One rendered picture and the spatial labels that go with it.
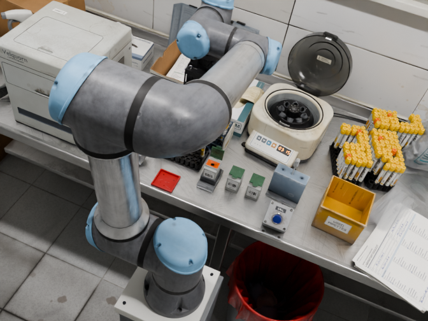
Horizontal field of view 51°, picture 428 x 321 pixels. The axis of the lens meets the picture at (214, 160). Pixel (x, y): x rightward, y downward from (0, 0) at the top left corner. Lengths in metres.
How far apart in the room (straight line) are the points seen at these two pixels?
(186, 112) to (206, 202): 0.74
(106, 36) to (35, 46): 0.20
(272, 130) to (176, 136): 0.86
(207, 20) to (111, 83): 0.42
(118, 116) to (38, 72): 0.74
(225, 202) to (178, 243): 0.42
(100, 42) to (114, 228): 0.61
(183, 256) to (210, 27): 0.48
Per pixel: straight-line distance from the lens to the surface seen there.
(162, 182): 1.36
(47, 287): 2.20
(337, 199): 1.44
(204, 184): 1.36
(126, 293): 1.15
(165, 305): 1.09
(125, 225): 0.93
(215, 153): 1.34
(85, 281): 2.18
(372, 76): 1.69
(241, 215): 1.33
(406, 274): 1.38
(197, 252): 0.95
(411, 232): 1.47
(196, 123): 0.63
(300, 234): 1.34
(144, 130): 0.61
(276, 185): 1.36
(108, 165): 0.76
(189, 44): 0.98
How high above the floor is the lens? 1.94
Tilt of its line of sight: 48 degrees down
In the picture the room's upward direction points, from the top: 11 degrees clockwise
